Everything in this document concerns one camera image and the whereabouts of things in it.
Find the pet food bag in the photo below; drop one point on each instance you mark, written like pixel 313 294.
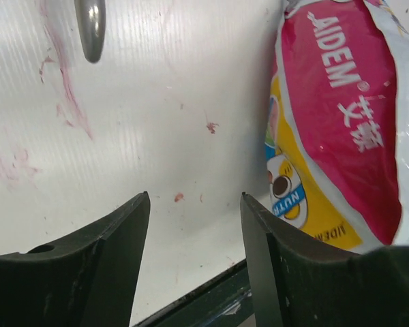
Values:
pixel 337 139

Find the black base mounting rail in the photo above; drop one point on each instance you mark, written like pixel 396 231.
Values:
pixel 225 300

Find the metal food scoop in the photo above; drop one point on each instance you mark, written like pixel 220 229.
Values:
pixel 91 19

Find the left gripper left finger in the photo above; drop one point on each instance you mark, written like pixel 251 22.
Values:
pixel 86 278

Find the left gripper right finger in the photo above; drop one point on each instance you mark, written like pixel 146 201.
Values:
pixel 297 280

